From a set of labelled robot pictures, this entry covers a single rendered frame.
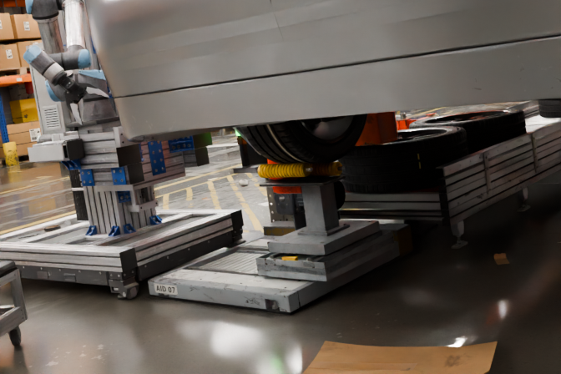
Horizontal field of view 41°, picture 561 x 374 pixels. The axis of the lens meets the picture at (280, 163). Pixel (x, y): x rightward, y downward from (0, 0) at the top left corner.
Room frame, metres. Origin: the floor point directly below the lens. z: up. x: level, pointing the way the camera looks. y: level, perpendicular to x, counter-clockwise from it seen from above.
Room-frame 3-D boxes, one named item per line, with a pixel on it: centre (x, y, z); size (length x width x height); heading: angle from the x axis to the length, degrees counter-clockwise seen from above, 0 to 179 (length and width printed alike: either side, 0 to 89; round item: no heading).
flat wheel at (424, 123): (4.42, -1.11, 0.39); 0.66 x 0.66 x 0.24
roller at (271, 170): (3.11, -0.01, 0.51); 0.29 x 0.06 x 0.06; 49
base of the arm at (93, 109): (3.56, 0.81, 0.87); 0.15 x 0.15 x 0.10
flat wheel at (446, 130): (3.87, -0.63, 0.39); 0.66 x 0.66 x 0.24
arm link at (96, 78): (3.56, 0.81, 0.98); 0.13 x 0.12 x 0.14; 97
